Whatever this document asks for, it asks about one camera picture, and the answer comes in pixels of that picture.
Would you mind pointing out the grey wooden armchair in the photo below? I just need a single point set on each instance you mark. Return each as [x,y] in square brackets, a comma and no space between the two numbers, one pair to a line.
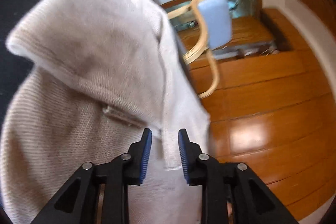
[215,22]

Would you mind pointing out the glass door with wooden frame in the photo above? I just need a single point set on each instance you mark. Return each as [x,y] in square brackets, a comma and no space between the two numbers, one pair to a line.
[244,1]

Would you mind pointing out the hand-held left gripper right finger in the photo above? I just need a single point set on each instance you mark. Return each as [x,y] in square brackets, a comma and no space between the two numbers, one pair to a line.
[183,155]

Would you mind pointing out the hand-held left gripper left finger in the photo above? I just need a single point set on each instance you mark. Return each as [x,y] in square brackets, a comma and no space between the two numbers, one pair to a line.
[147,155]

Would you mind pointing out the beige knit sweater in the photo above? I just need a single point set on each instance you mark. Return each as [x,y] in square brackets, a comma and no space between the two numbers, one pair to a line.
[92,43]

